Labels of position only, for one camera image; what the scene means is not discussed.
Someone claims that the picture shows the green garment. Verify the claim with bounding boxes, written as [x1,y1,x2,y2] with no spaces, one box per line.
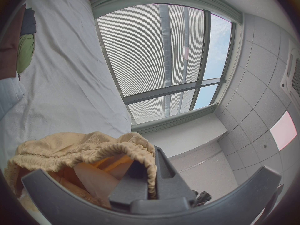
[16,33,35,74]

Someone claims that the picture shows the pale blue garment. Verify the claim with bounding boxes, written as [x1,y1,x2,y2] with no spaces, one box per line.
[0,76,26,120]

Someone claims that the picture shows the bed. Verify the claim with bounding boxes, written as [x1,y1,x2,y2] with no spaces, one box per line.
[0,0,133,196]

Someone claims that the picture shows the black garment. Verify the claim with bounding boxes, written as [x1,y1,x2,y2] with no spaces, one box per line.
[20,8,37,36]

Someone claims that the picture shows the window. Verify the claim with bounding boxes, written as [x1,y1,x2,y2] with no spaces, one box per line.
[94,3,237,126]

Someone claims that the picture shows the brown garment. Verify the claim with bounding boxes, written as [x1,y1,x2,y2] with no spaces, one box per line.
[0,4,27,80]

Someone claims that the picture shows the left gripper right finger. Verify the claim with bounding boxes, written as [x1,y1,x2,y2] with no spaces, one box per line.
[154,145,196,208]

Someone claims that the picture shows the ceiling light panel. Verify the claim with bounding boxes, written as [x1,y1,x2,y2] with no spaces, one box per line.
[269,110,298,151]

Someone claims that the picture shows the white ceiling air conditioner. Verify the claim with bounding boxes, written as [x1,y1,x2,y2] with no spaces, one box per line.
[280,38,300,105]

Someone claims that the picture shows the tan shorts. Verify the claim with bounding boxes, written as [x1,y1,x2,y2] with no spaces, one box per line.
[4,131,158,211]

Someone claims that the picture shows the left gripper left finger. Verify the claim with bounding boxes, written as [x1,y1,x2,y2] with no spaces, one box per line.
[108,160,149,207]

